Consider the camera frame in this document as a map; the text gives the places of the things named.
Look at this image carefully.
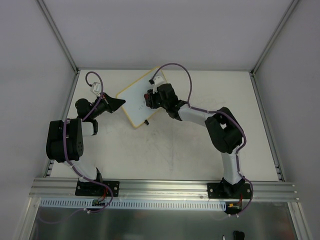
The yellow-framed whiteboard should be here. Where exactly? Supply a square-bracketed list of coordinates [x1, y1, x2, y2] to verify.
[116, 67, 160, 129]

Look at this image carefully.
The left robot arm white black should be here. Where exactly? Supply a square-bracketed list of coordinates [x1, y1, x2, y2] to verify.
[46, 92, 126, 197]

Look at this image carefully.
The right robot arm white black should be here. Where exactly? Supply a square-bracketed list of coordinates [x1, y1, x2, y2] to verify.
[144, 80, 245, 199]

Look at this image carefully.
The black object at bottom edge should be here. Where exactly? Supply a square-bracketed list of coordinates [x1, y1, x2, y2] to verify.
[233, 230, 245, 240]

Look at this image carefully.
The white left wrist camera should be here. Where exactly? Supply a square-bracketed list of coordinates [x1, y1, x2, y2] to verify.
[90, 82, 103, 96]

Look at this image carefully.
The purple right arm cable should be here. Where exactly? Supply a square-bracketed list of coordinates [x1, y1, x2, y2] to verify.
[148, 62, 254, 218]

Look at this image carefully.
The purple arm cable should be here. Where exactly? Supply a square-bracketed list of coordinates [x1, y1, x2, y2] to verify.
[37, 71, 115, 224]
[148, 62, 254, 218]

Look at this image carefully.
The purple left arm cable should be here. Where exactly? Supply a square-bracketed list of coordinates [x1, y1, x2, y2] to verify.
[37, 71, 115, 224]

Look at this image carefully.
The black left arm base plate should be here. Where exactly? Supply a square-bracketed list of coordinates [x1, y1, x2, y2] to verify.
[75, 180, 120, 197]

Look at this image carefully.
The left aluminium frame post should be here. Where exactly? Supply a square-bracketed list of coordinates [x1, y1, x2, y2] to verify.
[35, 0, 79, 73]

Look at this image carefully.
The aluminium frame post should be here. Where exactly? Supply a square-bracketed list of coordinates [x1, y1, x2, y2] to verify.
[250, 0, 301, 75]
[35, 0, 79, 73]

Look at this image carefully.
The white slotted cable duct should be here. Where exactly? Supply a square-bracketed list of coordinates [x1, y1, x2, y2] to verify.
[39, 197, 227, 212]

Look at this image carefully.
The aluminium mounting rail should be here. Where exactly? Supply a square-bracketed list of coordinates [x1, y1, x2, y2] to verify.
[29, 177, 300, 202]

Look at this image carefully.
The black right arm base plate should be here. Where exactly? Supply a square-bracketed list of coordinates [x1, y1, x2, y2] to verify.
[206, 181, 253, 200]

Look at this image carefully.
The right aluminium frame post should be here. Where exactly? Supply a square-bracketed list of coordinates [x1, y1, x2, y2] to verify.
[250, 0, 301, 75]

